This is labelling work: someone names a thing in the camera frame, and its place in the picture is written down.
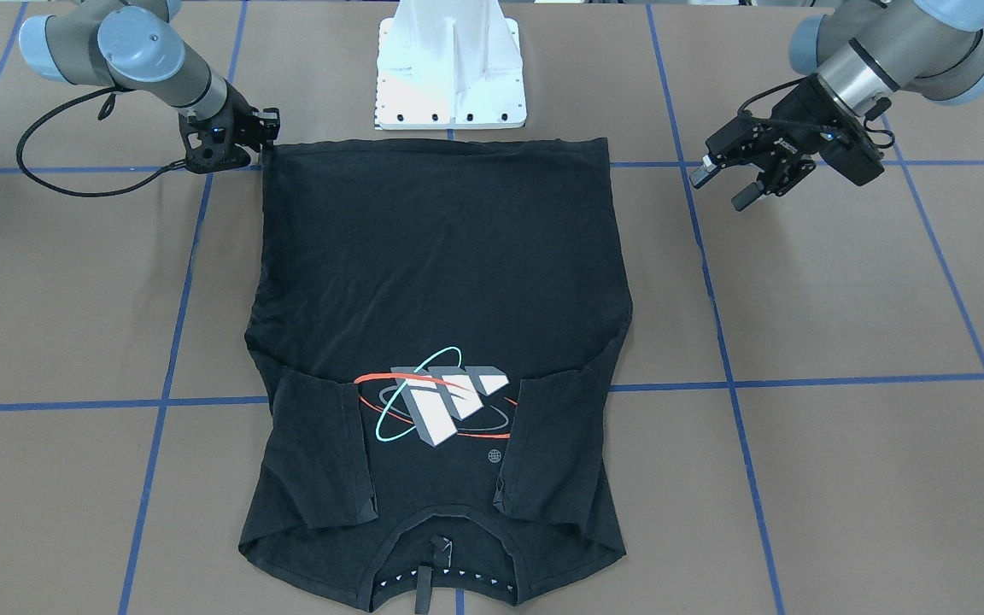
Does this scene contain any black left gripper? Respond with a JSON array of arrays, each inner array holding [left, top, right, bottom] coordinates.
[[688, 75, 886, 213]]

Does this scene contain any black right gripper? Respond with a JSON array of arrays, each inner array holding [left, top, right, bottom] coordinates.
[[179, 81, 281, 174]]

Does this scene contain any black printed t-shirt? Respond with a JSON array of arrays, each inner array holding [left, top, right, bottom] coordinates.
[[238, 138, 633, 612]]

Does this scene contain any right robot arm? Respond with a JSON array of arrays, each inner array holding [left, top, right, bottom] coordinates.
[[17, 1, 280, 174]]

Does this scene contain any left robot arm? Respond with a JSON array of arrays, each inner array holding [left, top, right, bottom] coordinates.
[[688, 1, 984, 211]]

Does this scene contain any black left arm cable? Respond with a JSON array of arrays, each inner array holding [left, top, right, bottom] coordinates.
[[735, 77, 896, 150]]

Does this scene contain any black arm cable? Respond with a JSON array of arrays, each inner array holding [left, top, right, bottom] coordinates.
[[735, 77, 896, 150], [16, 84, 194, 199]]

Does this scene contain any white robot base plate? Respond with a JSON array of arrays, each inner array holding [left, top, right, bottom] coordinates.
[[374, 1, 528, 130]]

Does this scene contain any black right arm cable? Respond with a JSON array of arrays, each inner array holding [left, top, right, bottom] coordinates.
[[16, 84, 194, 199]]

